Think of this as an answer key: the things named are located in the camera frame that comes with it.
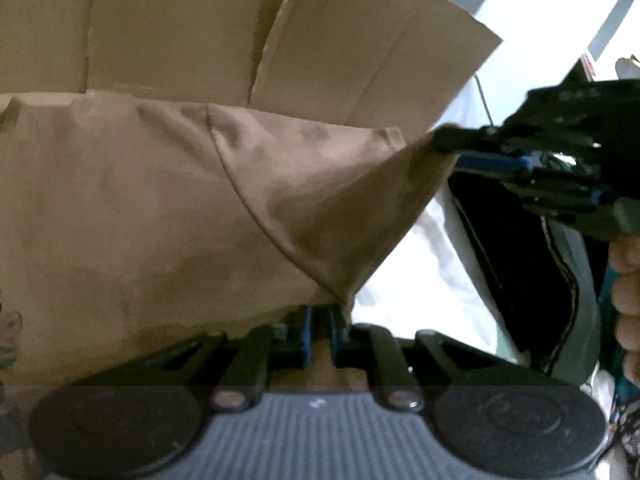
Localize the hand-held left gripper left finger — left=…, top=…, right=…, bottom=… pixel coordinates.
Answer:
left=65, top=307, right=314, bottom=413

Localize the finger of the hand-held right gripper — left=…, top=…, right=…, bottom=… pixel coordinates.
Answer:
left=431, top=124, right=601, bottom=155
left=456, top=154, right=619, bottom=224

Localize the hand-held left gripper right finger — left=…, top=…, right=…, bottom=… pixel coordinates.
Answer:
left=328, top=306, right=576, bottom=413

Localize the brown printed t-shirt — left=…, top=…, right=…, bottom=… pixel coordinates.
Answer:
left=0, top=95, right=458, bottom=386

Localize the person's right hand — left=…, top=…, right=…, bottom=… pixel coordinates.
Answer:
left=607, top=235, right=640, bottom=366

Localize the white printed bedsheet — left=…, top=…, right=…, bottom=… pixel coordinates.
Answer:
left=350, top=160, right=531, bottom=366

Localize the light green jacket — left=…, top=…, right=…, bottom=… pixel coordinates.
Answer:
left=445, top=175, right=606, bottom=386

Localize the black cable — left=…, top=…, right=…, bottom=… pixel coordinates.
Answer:
left=474, top=74, right=495, bottom=127

